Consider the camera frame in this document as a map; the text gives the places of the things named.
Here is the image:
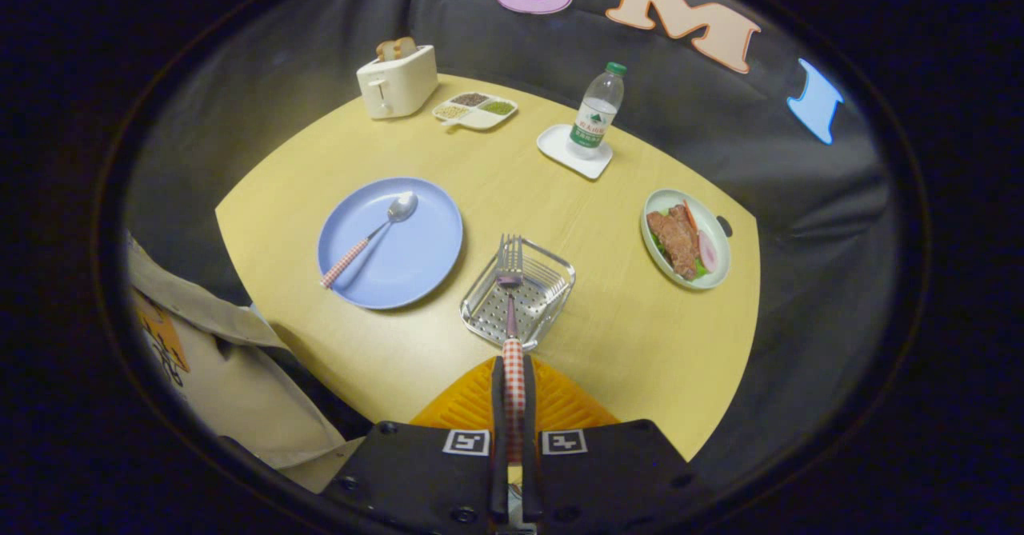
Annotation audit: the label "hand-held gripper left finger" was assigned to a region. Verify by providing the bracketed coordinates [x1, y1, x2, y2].
[320, 357, 511, 531]

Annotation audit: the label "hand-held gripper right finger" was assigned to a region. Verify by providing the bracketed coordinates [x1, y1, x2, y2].
[520, 357, 713, 532]

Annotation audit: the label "fork with checkered handle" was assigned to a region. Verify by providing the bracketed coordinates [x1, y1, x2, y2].
[494, 234, 529, 520]

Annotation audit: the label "spoon with checkered handle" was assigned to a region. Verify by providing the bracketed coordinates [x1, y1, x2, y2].
[320, 191, 419, 289]

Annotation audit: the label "blue round plate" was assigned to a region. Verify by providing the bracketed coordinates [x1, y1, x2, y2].
[318, 177, 464, 310]

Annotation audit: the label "brown meat slices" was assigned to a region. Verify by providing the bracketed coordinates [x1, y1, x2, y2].
[646, 205, 702, 281]

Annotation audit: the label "person's beige clothing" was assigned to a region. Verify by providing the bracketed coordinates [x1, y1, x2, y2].
[124, 231, 367, 494]

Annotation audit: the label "pale green food plate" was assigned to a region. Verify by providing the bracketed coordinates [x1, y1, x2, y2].
[641, 189, 732, 291]

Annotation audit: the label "white square coaster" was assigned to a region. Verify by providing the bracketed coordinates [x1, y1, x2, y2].
[537, 124, 614, 180]

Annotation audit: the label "white divided condiment dish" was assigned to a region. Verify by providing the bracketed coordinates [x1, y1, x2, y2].
[432, 91, 519, 132]

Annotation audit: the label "clear water bottle green cap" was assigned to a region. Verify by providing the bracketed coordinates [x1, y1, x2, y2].
[568, 62, 628, 160]

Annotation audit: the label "cream white toaster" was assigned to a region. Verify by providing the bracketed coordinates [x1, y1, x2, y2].
[356, 45, 439, 120]

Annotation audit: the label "metal wire cutlery basket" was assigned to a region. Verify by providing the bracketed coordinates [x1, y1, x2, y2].
[460, 237, 577, 352]

